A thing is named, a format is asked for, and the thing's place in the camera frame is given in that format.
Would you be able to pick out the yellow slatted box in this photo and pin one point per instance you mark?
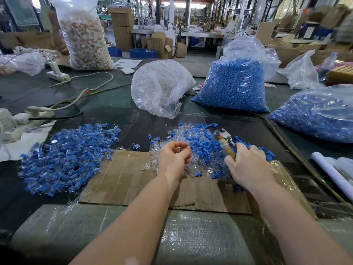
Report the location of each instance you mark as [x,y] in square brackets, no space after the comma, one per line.
[340,74]

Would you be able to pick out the wide bag of blue parts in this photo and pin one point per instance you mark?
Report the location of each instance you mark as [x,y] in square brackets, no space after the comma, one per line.
[320,115]

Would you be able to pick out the small blue plastic crate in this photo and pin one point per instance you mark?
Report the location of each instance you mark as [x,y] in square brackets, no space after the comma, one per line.
[115,51]

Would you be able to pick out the person's right forearm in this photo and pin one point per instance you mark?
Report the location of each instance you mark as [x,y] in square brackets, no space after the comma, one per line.
[297,226]

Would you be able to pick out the printed white paper sheets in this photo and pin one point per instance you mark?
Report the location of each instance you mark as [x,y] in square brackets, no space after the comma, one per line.
[127,63]

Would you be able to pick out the small white paper slip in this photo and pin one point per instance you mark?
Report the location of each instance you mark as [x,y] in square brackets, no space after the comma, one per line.
[127,70]

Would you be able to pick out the person's right thumb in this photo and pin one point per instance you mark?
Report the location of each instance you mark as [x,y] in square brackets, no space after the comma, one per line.
[229,164]

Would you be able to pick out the person's left hand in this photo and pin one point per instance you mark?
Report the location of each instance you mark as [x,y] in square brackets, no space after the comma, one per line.
[171,162]

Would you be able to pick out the large blue plastic crate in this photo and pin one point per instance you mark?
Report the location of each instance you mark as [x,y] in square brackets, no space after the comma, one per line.
[142,53]

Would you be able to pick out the empty clear plastic bag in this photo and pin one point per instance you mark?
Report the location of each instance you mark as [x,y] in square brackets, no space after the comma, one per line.
[302,71]

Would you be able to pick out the crumpled clear plastic bag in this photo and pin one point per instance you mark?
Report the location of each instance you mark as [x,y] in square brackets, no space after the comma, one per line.
[24,62]

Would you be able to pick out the person's left forearm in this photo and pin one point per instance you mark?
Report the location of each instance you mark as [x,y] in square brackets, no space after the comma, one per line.
[132,226]

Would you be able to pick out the pile of assembled blue-capped clear parts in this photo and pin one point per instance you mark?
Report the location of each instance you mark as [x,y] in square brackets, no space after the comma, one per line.
[69,160]

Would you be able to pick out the upright cardboard box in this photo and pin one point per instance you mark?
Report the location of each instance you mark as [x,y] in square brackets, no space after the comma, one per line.
[265,33]

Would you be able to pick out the white paper sheet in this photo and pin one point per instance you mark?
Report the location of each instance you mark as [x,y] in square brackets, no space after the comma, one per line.
[24,144]

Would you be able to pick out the tall bag of blue parts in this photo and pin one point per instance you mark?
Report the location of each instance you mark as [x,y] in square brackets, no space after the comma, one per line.
[234,85]

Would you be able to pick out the plastic-wrapped grey package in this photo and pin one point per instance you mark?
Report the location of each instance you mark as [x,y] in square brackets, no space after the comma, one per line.
[198,240]

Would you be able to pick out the grey workbench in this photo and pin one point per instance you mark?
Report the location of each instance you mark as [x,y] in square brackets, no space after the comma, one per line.
[198,33]

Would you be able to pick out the person's right hand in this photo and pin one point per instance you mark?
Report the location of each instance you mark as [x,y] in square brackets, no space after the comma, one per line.
[249,168]

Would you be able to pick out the clear bag of clear parts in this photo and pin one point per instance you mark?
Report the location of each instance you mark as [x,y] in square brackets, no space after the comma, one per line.
[160,85]

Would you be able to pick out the bag of orange and white parts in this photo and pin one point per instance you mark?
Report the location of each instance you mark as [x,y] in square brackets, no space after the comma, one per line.
[85,38]

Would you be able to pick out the large white power strip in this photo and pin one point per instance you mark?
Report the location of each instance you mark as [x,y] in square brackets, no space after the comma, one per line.
[11,124]

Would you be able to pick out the person's left thumb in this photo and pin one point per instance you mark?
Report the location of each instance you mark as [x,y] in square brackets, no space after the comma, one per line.
[186,158]

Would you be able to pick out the pile of loose blue and clear parts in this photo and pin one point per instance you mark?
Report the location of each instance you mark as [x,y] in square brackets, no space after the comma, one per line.
[204,146]

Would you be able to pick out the flat brown cardboard sheet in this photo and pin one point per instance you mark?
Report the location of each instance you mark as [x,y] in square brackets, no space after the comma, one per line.
[124,179]

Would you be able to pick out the open cardboard box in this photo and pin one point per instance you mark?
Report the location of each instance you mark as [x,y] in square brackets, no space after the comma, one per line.
[158,45]

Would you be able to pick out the small white power strip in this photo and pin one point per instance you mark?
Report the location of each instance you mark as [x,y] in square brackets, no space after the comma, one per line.
[56,74]

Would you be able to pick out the stack of tall cardboard boxes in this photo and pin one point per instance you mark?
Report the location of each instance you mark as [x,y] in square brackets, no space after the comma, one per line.
[122,27]

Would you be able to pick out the white paper roll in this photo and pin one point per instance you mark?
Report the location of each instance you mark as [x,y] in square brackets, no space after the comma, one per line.
[335,173]

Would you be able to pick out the small cardboard box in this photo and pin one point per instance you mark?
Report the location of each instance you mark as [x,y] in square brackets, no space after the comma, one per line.
[181,49]

